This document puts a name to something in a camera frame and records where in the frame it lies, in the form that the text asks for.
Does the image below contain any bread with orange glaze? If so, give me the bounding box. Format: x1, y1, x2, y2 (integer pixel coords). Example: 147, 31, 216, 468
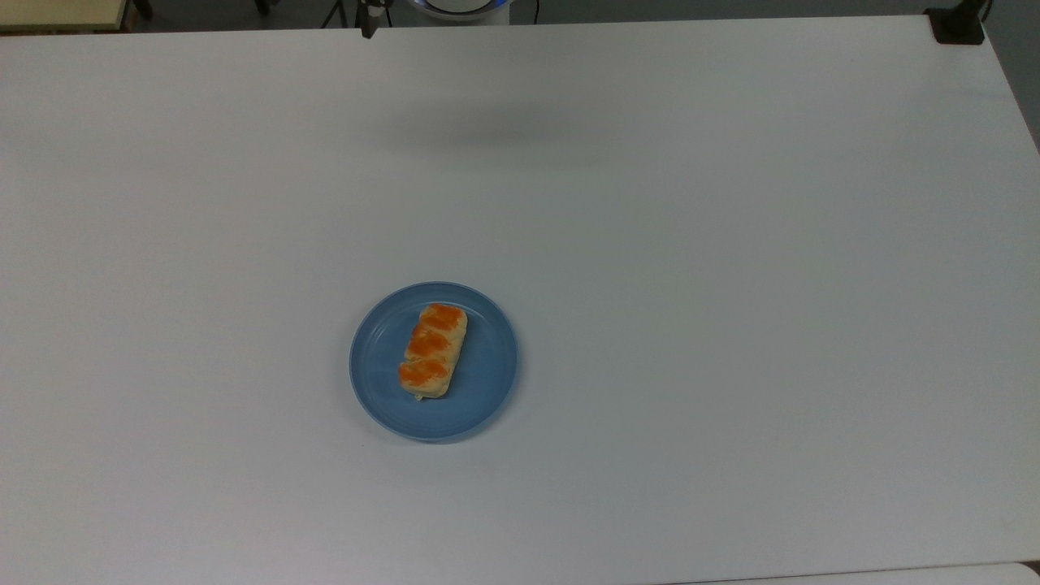
397, 303, 469, 401

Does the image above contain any blue round plate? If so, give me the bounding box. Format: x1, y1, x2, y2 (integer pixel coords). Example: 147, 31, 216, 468
349, 281, 520, 444

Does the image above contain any yellow wooden table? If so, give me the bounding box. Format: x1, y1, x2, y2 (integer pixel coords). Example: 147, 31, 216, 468
0, 0, 132, 34

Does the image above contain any black table clamp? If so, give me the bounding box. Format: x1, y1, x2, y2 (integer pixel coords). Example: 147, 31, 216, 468
925, 0, 994, 45

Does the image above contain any white robot base, blue ring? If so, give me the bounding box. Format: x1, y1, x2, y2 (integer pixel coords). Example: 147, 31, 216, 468
406, 0, 510, 23

